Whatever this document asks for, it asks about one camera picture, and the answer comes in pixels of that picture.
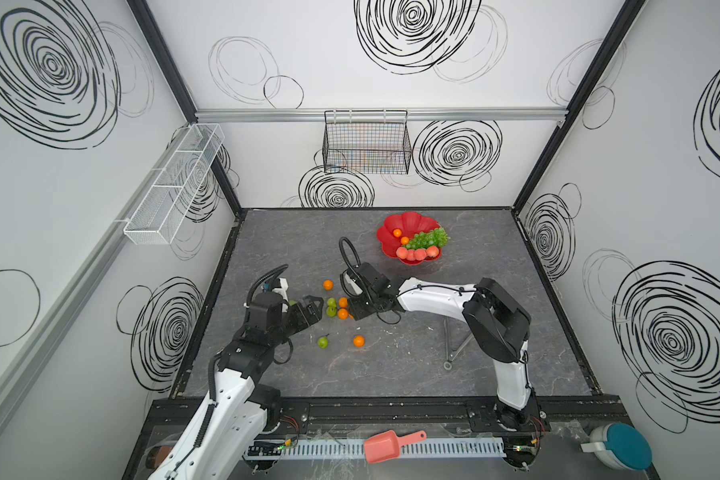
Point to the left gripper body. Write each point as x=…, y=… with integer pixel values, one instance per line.
x=303, y=312

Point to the white slotted cable duct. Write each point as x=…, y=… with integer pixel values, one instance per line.
x=355, y=449

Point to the brown bottle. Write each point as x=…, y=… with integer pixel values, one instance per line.
x=156, y=455

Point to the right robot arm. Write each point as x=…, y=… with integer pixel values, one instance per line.
x=497, y=322

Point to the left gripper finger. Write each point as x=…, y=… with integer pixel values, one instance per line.
x=310, y=299
x=312, y=315

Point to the teal and white container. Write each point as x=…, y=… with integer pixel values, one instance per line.
x=619, y=446

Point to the pink plastic scoop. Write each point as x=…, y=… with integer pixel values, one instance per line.
x=388, y=445

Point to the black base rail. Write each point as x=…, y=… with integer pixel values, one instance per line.
x=477, y=414

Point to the metal kitchen tongs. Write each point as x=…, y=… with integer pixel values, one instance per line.
x=452, y=352

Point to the white wire shelf basket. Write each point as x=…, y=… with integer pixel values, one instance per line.
x=166, y=204

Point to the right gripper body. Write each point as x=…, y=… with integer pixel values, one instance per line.
x=360, y=297

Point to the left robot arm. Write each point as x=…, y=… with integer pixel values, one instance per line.
x=237, y=408

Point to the green fake grape bunch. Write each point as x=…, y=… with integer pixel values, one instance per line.
x=436, y=237

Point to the red flower-shaped fruit bowl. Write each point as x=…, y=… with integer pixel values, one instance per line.
x=410, y=223

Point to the black wire basket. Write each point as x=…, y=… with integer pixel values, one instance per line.
x=366, y=141

